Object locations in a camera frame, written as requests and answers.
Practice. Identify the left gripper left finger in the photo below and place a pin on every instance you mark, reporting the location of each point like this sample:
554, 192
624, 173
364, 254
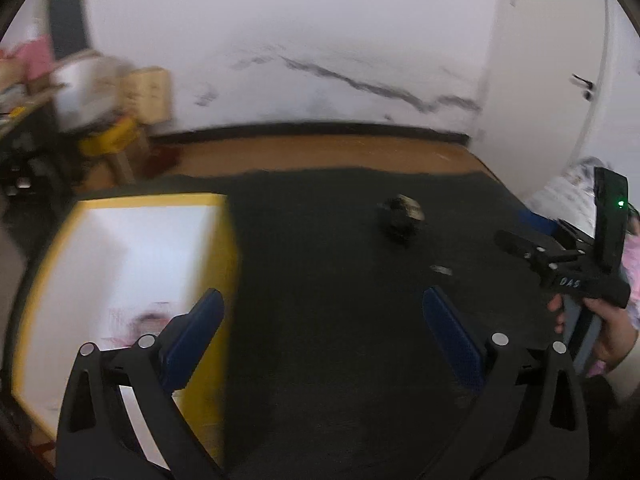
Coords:
96, 439

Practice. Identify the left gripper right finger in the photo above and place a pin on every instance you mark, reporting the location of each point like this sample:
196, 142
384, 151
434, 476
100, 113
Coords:
528, 420

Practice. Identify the black gold wrist watch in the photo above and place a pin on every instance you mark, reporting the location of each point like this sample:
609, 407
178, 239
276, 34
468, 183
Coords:
400, 219

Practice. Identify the small silver jewelry piece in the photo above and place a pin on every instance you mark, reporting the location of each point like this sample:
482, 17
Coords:
441, 270

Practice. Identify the right hand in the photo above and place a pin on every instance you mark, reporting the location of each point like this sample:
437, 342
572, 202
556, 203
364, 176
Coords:
617, 334

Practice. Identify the yellow white storage box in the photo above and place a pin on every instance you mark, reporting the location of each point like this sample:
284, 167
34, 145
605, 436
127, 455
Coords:
112, 253

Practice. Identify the black table mat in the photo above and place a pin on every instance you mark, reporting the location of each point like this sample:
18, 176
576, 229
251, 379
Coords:
334, 373

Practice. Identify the white door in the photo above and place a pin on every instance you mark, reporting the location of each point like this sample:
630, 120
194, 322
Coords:
562, 84

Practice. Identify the red box on floor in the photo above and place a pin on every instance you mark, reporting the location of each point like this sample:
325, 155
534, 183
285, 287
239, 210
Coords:
161, 158

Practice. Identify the dark curved desk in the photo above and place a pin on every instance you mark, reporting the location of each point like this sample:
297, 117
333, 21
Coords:
32, 148

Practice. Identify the yellow stool box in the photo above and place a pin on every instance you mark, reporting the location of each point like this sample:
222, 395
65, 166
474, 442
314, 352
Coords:
122, 144

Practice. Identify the tan paper bag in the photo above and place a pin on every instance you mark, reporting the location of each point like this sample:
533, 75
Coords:
146, 94

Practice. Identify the pink paper bag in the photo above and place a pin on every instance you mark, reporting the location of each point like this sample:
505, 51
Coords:
36, 57

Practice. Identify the framed chalkboard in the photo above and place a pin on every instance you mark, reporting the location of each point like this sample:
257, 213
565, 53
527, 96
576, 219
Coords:
66, 27

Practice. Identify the pink string jewelry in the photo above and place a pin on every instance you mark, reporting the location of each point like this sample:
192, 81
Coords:
126, 325

